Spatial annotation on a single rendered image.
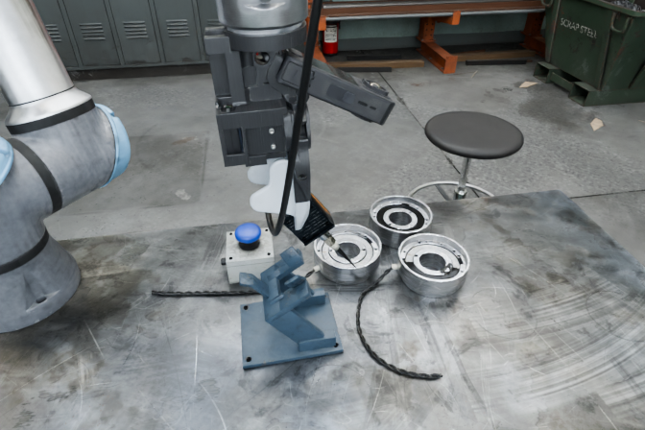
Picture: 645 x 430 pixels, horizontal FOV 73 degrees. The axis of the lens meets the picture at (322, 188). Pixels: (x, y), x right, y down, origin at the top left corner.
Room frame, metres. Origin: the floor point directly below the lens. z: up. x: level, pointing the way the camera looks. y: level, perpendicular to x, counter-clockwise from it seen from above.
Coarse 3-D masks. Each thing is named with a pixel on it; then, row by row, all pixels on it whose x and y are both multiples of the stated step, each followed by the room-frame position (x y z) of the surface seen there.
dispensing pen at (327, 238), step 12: (312, 204) 0.38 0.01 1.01; (288, 216) 0.37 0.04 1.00; (312, 216) 0.38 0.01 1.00; (324, 216) 0.38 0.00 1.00; (288, 228) 0.37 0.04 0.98; (312, 228) 0.38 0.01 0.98; (324, 228) 0.38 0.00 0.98; (300, 240) 0.38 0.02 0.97; (312, 240) 0.38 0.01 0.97; (324, 240) 0.39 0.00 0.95
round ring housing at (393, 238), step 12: (372, 204) 0.61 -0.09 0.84; (384, 204) 0.63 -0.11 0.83; (420, 204) 0.62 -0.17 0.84; (372, 216) 0.58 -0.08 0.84; (384, 216) 0.60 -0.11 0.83; (396, 216) 0.61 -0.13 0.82; (408, 216) 0.60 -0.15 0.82; (432, 216) 0.58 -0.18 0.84; (372, 228) 0.57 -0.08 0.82; (384, 228) 0.55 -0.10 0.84; (420, 228) 0.55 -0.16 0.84; (384, 240) 0.55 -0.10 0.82; (396, 240) 0.54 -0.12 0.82
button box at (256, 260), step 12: (264, 228) 0.54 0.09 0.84; (228, 240) 0.52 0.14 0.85; (264, 240) 0.52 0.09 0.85; (228, 252) 0.49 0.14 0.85; (240, 252) 0.49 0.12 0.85; (252, 252) 0.49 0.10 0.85; (264, 252) 0.49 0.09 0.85; (228, 264) 0.47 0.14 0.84; (240, 264) 0.47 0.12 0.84; (252, 264) 0.47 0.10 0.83; (264, 264) 0.48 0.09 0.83; (228, 276) 0.47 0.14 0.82
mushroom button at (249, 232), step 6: (240, 228) 0.51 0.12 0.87; (246, 228) 0.51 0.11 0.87; (252, 228) 0.51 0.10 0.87; (258, 228) 0.51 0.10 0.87; (234, 234) 0.50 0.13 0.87; (240, 234) 0.50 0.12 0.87; (246, 234) 0.50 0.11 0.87; (252, 234) 0.50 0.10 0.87; (258, 234) 0.50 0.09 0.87; (240, 240) 0.49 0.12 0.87; (246, 240) 0.49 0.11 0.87; (252, 240) 0.49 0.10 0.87
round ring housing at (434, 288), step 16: (416, 240) 0.53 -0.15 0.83; (432, 240) 0.53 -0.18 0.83; (448, 240) 0.52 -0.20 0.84; (400, 256) 0.48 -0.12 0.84; (416, 256) 0.50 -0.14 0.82; (432, 256) 0.51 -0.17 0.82; (464, 256) 0.49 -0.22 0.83; (400, 272) 0.47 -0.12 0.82; (432, 272) 0.46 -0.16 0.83; (464, 272) 0.45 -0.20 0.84; (416, 288) 0.44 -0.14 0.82; (432, 288) 0.44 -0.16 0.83; (448, 288) 0.44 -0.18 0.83
